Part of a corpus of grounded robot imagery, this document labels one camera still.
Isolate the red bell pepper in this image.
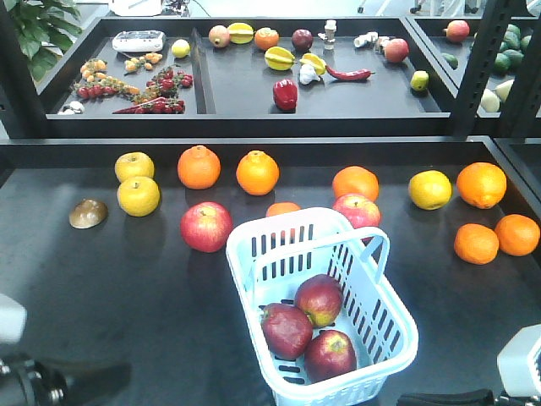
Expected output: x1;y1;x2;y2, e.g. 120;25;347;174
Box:
272;79;298;111

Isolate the yellow pear apple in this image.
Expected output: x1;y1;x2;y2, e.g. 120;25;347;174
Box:
114;151;155;183
117;176;161;217

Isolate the orange with knob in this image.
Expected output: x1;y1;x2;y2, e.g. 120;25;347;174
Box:
236;150;280;196
177;145;221;190

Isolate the white electronic scale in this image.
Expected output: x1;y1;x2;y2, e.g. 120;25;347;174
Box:
112;30;166;53

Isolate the orange front right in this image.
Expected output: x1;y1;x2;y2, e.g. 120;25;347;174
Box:
495;214;540;256

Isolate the small orange behind basket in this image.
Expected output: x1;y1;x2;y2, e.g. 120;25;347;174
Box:
265;201;301;217

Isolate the red apple front left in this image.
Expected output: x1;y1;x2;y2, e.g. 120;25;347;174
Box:
294;274;343;327

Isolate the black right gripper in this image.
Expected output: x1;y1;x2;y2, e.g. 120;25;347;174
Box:
494;391;541;406

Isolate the red apple bottom left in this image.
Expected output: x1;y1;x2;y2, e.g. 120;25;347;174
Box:
304;329;357;383

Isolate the yellow grapefruit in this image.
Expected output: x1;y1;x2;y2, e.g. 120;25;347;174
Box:
408;170;453;211

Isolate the orange with knob centre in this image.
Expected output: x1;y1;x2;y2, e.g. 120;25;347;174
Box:
236;150;280;196

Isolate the black upright shelf post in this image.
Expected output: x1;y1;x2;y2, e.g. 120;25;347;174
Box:
498;1;540;138
449;0;515;137

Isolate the light blue plastic basket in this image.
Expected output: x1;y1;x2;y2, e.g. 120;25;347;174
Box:
226;207;418;405

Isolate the orange front left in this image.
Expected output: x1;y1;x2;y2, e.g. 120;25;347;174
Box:
454;223;500;265

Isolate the red chili pepper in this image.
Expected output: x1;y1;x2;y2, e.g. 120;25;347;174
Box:
325;65;374;81

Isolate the red apple left of basket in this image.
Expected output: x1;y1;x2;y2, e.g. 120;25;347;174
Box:
180;201;233;253

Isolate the red apple behind basket right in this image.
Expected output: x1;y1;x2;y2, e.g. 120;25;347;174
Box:
332;193;381;228

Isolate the large orange near divider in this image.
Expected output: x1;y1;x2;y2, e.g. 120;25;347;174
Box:
456;162;507;209

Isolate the orange far left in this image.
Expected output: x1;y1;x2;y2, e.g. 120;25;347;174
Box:
332;166;380;201

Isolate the orange with knob left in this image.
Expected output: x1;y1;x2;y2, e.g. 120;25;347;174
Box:
177;145;221;190

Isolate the yellow pear apple lower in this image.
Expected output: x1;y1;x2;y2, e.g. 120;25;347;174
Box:
117;176;161;217

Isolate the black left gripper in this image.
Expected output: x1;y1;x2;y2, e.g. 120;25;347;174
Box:
1;354;131;406

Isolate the black upright shelf post left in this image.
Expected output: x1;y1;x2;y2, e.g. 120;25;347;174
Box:
449;0;515;137

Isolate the black upright shelf post right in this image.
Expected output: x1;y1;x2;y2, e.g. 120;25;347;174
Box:
498;1;540;138

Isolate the yellow pear apple upper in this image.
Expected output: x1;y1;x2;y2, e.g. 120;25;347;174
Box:
114;151;155;183

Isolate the black wooden produce display stand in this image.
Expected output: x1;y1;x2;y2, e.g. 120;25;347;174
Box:
0;15;541;406

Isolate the brown half kiwi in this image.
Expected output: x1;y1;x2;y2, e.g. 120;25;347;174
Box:
68;199;108;229

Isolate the green potted plant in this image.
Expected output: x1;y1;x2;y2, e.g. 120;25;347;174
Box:
3;0;82;82

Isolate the white garlic bulb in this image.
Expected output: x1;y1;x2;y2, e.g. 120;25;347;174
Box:
298;64;321;85

